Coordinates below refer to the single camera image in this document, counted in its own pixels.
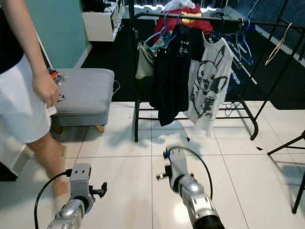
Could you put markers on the blue plastic hanger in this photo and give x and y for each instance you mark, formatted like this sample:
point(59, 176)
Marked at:
point(156, 37)
point(243, 45)
point(171, 21)

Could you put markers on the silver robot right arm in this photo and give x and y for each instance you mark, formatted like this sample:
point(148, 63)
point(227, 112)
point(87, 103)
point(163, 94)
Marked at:
point(198, 200)

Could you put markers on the person bare forearm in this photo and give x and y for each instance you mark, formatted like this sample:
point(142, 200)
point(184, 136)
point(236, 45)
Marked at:
point(35, 52)

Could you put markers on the person bare hand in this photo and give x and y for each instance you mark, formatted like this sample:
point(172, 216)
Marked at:
point(47, 90)

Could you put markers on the black metal clothes rack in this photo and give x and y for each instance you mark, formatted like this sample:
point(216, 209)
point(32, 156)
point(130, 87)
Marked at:
point(136, 119)

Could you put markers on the black t-shirt small print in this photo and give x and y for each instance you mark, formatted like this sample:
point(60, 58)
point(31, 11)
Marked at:
point(174, 78)

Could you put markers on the grey upholstered ottoman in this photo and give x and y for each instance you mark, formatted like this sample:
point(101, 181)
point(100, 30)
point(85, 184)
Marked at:
point(83, 95)

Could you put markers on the white Pikachu t-shirt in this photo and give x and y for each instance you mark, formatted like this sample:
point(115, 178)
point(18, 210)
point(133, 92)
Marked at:
point(212, 86)

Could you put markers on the person in black shirt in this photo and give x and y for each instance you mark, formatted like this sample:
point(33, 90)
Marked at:
point(24, 114)

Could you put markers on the orange black packet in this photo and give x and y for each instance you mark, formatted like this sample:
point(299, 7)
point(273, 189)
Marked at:
point(55, 76)

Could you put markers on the black metal stand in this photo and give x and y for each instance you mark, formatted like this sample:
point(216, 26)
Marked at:
point(286, 143)

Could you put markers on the red cloth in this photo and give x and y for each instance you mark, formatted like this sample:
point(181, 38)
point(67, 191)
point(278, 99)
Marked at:
point(202, 24)

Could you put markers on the yellow cloth patch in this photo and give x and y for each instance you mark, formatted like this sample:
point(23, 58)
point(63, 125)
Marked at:
point(190, 18)

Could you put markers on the white cabinet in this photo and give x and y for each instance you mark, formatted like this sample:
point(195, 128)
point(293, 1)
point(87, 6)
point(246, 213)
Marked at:
point(100, 24)

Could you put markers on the white plastic bag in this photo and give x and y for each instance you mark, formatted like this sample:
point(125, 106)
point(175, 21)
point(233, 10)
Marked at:
point(176, 5)

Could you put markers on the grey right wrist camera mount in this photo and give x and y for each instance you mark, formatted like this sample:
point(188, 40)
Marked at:
point(177, 164)

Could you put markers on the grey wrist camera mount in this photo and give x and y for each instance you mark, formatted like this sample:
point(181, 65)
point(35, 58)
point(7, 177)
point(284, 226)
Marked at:
point(81, 179)
point(177, 164)

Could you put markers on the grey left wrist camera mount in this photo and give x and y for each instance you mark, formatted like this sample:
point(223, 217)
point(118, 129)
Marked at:
point(81, 179)

